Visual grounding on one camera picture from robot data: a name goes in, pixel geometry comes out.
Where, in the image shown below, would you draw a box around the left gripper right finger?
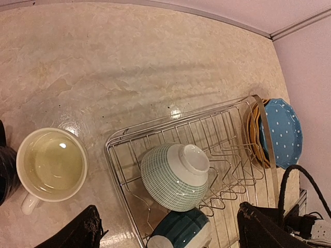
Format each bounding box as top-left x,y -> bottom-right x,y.
237,201 -> 310,247

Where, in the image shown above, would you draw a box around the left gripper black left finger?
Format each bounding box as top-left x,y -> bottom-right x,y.
37,205 -> 108,247

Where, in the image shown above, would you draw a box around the dark blue white bowl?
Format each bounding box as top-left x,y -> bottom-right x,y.
146,208 -> 212,247

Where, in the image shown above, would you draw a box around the white ceramic mug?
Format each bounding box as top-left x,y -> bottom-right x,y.
16,128 -> 88,215

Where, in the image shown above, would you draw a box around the light striped rice bowl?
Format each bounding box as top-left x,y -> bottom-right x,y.
140,143 -> 210,212

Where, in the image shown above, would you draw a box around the dark blue mug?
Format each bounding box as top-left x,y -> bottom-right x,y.
1,121 -> 21,205

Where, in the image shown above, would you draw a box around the blue polka dot plate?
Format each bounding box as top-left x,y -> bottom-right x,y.
265,98 -> 303,169

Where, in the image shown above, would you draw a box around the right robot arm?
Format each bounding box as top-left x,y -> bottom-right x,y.
278,164 -> 330,247

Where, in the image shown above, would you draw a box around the metal wire dish rack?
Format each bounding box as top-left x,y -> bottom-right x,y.
104,95 -> 279,247

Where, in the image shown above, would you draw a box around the right corner aluminium post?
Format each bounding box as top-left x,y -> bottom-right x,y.
270,6 -> 330,41

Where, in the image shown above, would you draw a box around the back wall aluminium rail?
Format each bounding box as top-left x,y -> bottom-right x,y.
0,0 -> 274,41

